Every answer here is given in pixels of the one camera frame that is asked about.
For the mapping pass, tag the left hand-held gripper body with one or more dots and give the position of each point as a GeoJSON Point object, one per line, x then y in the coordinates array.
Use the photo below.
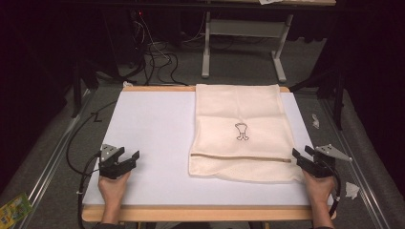
{"type": "Point", "coordinates": [108, 168]}

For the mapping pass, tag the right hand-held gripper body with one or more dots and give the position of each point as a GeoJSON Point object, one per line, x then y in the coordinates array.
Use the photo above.
{"type": "Point", "coordinates": [321, 167]}

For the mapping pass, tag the cream mesh laundry bag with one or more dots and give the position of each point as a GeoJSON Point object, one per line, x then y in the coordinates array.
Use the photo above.
{"type": "Point", "coordinates": [238, 111]}

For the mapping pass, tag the person's left hand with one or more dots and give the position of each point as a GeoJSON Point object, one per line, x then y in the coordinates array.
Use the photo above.
{"type": "Point", "coordinates": [112, 191]}

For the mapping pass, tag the person's right hand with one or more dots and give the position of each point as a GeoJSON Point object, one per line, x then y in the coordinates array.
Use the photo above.
{"type": "Point", "coordinates": [318, 191]}

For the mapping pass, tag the crumpled clear plastic scrap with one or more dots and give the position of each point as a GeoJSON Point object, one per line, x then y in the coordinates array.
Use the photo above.
{"type": "Point", "coordinates": [315, 120]}

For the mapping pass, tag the white table sheet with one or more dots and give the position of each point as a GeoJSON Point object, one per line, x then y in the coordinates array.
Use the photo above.
{"type": "Point", "coordinates": [153, 133]}

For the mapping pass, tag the crumpled white paper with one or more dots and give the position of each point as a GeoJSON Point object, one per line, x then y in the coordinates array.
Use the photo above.
{"type": "Point", "coordinates": [351, 190]}

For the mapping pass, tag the black metal stand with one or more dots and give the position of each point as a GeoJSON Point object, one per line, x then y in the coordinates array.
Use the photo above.
{"type": "Point", "coordinates": [78, 86]}
{"type": "Point", "coordinates": [339, 95]}

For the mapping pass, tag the small white crumpled scrap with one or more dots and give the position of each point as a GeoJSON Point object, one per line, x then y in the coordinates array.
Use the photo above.
{"type": "Point", "coordinates": [127, 84]}

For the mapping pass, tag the wooden table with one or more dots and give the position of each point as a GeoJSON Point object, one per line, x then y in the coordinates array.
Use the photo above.
{"type": "Point", "coordinates": [197, 213]}

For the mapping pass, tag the green printed packet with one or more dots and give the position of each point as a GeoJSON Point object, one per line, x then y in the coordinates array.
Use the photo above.
{"type": "Point", "coordinates": [13, 210]}

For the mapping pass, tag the white paper sheet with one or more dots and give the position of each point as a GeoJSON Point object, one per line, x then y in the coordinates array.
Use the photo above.
{"type": "Point", "coordinates": [270, 1]}

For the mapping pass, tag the metal floor rail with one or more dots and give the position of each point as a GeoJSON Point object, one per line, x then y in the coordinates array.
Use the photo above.
{"type": "Point", "coordinates": [353, 168]}
{"type": "Point", "coordinates": [47, 171]}

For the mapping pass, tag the white metal table frame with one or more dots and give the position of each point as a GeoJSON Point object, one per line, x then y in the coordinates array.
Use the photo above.
{"type": "Point", "coordinates": [243, 28]}

